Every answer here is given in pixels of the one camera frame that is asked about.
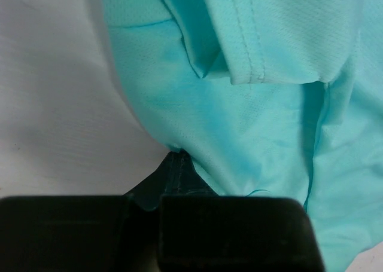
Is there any teal t shirt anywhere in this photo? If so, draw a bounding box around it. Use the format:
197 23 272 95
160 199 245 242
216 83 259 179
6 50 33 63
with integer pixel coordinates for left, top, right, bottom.
102 0 382 271

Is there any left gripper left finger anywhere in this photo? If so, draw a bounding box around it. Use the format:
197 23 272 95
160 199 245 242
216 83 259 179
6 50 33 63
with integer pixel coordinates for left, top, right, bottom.
1 152 180 271

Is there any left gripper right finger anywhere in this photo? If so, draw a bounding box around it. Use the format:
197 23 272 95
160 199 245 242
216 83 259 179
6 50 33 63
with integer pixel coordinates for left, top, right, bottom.
158 152 325 271

